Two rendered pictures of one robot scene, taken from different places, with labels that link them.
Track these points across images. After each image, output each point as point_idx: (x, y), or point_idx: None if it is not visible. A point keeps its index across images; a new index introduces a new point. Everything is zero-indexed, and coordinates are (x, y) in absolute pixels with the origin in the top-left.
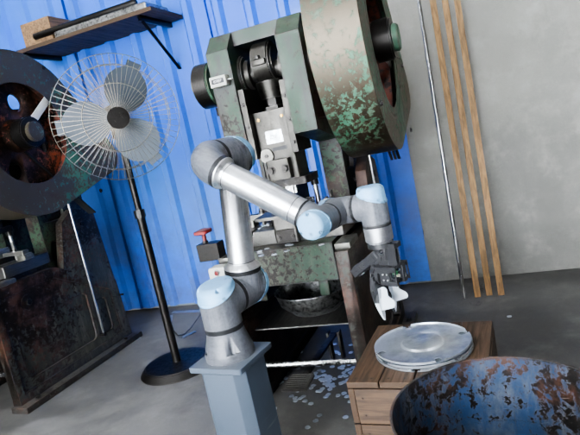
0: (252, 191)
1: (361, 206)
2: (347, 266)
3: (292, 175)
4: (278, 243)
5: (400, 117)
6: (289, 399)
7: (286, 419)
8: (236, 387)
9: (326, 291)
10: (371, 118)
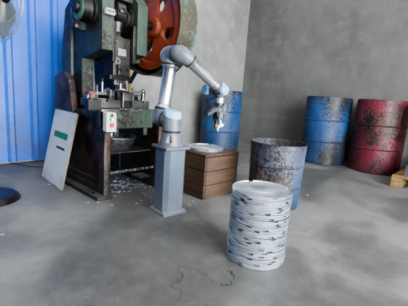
0: (207, 71)
1: None
2: None
3: (129, 74)
4: (123, 107)
5: None
6: (114, 192)
7: (129, 197)
8: (184, 156)
9: (146, 133)
10: None
